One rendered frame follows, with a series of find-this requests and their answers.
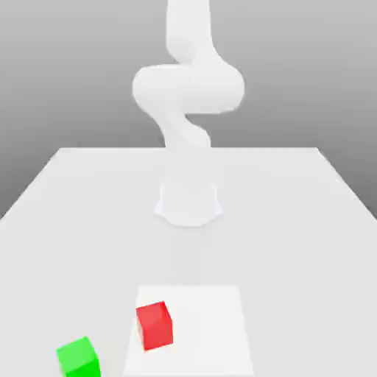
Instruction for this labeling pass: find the small red cube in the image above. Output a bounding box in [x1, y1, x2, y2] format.
[135, 300, 174, 352]

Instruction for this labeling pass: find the small green cube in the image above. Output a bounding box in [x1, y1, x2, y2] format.
[55, 336, 102, 377]

